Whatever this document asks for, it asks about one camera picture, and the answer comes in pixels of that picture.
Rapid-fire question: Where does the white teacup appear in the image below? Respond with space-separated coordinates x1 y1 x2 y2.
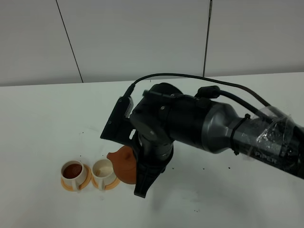
91 159 115 177
61 160 86 191

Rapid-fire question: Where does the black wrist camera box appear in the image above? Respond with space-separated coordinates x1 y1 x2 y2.
100 96 134 146

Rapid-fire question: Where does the orange saucer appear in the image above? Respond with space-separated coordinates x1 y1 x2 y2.
61 164 92 191
91 173 120 191

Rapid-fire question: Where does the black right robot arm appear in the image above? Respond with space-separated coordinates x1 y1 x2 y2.
130 83 304 198

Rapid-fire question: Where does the right orange saucer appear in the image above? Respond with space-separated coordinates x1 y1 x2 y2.
91 173 120 191

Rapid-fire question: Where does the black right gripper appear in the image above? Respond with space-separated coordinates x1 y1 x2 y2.
133 133 173 198

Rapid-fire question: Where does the black camera cable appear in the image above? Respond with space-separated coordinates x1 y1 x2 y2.
125 73 276 112

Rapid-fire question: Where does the left white teacup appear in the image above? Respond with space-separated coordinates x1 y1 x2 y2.
61 160 86 191

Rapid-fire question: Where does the right white teacup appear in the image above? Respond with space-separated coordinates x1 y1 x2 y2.
91 159 115 177

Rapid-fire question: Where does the left orange saucer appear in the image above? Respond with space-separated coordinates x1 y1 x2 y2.
61 164 92 191

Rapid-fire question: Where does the brown clay teapot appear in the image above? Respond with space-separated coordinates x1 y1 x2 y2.
107 146 136 184

